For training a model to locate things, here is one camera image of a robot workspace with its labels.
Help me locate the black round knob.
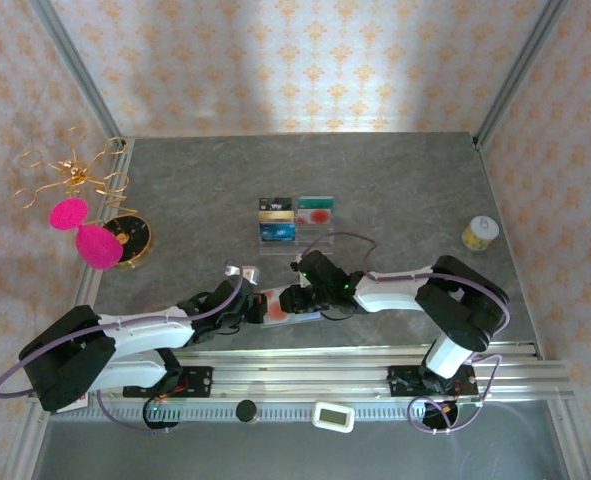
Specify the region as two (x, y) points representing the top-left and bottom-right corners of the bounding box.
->
(235, 399), (259, 424)

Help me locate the white card with red circle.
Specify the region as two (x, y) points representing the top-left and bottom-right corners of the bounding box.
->
(296, 208), (333, 226)
(266, 288), (296, 324)

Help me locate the large pink puff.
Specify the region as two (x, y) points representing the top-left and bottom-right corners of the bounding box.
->
(76, 223), (125, 270)

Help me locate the blue VIP card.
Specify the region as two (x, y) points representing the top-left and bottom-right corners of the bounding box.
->
(258, 222), (297, 245)

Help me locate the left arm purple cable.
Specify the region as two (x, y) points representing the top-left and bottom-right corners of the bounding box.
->
(0, 258), (246, 436)

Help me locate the white digital timer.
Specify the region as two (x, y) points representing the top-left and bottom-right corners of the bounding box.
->
(311, 401), (355, 434)

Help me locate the clear acrylic card stand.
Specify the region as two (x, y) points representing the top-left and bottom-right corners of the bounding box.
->
(258, 195), (337, 257)

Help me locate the small pink puff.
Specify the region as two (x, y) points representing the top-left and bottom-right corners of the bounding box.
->
(49, 197), (89, 231)

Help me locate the gold wire ornament stand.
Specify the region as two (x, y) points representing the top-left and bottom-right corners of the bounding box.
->
(10, 125), (155, 270)

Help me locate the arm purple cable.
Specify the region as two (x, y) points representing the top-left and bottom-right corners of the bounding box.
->
(0, 258), (246, 436)
(304, 230), (511, 436)

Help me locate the grey aluminium frame post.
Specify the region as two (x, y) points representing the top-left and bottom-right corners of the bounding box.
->
(28, 0), (126, 144)
(472, 0), (570, 150)

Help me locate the green card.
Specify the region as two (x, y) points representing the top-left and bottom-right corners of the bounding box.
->
(297, 195), (336, 210)

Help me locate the grey card holder wallet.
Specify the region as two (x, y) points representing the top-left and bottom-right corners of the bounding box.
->
(259, 287), (322, 329)

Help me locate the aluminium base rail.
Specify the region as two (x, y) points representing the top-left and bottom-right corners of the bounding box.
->
(27, 344), (576, 406)

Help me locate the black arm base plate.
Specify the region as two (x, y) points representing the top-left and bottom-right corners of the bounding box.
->
(122, 366), (214, 400)
(387, 364), (479, 399)

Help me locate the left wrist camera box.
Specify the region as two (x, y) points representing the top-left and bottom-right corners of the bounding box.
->
(223, 263), (260, 286)

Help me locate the yellow white tape roll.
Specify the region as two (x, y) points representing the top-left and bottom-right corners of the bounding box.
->
(462, 214), (500, 252)

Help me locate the black round cable port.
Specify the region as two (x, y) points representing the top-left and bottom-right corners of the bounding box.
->
(421, 402), (461, 434)
(142, 398), (181, 432)

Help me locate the white label tag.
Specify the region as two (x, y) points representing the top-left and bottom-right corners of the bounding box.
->
(54, 392), (90, 414)

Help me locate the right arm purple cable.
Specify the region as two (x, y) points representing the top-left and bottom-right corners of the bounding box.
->
(304, 230), (511, 436)

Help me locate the grey slotted cable duct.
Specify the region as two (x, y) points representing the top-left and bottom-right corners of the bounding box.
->
(49, 402), (481, 424)

